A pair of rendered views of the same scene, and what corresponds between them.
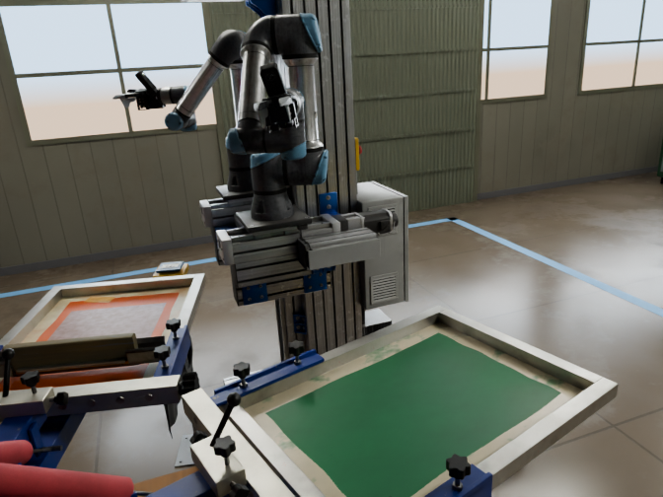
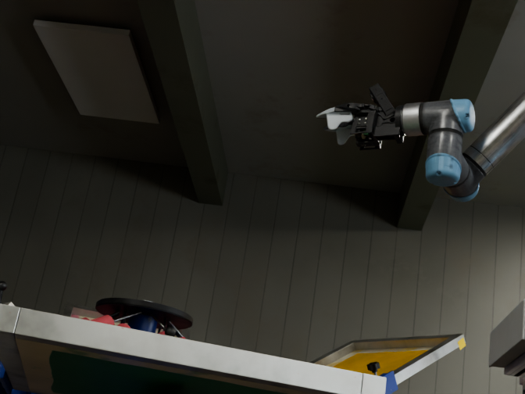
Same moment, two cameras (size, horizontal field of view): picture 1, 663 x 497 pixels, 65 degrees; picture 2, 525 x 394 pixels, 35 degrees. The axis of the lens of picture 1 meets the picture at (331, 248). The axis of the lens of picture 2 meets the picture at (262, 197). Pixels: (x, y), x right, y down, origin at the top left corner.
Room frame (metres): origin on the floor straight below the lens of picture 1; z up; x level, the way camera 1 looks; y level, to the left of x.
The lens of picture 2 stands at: (1.86, -1.59, 0.77)
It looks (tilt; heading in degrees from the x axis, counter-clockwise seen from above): 21 degrees up; 115
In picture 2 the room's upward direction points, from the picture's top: 9 degrees clockwise
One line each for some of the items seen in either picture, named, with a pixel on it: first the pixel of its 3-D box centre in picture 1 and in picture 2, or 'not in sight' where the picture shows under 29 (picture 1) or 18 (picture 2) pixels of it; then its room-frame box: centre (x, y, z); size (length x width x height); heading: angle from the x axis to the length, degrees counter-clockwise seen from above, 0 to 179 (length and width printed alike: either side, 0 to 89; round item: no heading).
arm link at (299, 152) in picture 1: (286, 139); (445, 161); (1.51, 0.11, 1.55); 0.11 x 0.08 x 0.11; 85
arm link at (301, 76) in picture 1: (302, 104); not in sight; (1.77, 0.07, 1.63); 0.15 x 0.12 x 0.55; 85
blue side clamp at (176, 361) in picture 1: (172, 360); not in sight; (1.31, 0.48, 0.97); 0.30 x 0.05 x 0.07; 5
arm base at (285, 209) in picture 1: (270, 201); not in sight; (1.79, 0.20, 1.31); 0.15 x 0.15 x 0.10
